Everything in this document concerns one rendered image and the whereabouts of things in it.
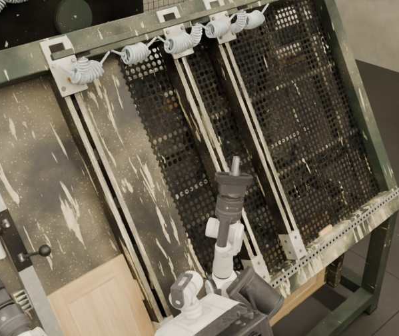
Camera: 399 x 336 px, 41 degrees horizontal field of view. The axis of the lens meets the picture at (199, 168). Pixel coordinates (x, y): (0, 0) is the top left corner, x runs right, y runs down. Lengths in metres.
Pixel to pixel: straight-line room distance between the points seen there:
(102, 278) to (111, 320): 0.15
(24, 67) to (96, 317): 0.88
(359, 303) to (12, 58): 2.37
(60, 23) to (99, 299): 1.20
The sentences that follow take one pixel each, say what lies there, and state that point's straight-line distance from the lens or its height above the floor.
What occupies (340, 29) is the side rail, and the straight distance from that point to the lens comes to 2.88.
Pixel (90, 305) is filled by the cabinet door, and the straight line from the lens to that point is 1.93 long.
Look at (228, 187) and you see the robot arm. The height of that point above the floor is 1.56.
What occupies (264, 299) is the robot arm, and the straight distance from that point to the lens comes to 1.67.
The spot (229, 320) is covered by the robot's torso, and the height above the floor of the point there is 1.39.
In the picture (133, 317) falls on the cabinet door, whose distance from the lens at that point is 2.01.
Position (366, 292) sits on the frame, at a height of 0.18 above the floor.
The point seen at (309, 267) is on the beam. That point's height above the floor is 0.85.
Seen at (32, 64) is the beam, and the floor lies 1.90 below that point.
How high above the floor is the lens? 2.52
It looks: 32 degrees down
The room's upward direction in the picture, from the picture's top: 2 degrees counter-clockwise
